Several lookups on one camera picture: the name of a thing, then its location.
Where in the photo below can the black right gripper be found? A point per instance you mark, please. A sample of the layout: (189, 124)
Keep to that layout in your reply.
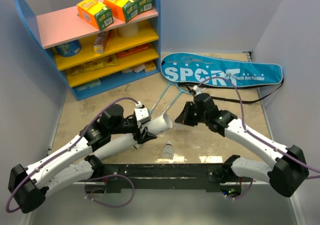
(184, 118)

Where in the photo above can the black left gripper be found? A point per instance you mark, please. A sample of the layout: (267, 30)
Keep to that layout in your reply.
(143, 137)

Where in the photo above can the white shuttlecock tube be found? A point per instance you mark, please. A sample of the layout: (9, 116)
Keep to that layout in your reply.
(156, 126)

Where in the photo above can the white shuttlecock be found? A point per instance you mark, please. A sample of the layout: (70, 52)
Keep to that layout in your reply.
(167, 152)
(178, 126)

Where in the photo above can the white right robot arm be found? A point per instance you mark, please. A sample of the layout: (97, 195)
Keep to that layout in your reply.
(284, 168)

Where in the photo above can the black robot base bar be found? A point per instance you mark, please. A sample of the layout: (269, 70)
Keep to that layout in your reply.
(211, 177)

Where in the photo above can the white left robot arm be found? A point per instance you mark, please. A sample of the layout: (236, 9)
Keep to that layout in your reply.
(29, 185)

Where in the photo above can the blue badminton racket right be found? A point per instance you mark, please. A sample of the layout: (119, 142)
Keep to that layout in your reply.
(174, 100)

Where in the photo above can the blue badminton racket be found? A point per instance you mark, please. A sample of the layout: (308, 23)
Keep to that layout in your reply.
(160, 97)
(174, 100)

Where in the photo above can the blue badminton racket left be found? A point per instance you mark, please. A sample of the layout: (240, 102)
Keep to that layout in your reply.
(160, 97)

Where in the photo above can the silver orange snack pack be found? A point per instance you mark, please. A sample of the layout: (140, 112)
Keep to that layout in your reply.
(100, 42)

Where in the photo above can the blue sport racket bag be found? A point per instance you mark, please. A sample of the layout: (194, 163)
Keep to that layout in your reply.
(187, 69)

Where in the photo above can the yellow white small packs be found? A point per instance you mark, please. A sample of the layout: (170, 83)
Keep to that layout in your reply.
(147, 67)

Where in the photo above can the blue green bottom boxes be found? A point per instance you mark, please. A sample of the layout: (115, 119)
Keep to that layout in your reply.
(88, 85)

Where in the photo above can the yellow snack bags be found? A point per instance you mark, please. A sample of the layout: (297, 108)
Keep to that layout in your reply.
(97, 64)

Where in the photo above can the red flat box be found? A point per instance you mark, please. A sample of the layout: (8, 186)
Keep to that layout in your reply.
(132, 50)

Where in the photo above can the blue shelf unit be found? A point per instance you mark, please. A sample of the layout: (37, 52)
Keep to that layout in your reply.
(64, 25)

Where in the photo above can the blue round can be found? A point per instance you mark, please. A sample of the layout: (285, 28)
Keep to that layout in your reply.
(69, 49)

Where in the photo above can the orange green box middle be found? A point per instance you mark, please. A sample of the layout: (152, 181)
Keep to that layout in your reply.
(124, 10)

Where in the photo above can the orange green box left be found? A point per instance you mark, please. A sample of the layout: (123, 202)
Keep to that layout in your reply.
(95, 13)

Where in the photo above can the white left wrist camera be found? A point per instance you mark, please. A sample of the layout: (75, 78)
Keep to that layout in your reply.
(142, 113)

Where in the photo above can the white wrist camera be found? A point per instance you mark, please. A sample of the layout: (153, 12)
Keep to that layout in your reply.
(196, 90)
(142, 113)

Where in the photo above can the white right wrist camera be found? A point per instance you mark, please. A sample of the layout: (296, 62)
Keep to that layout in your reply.
(196, 90)

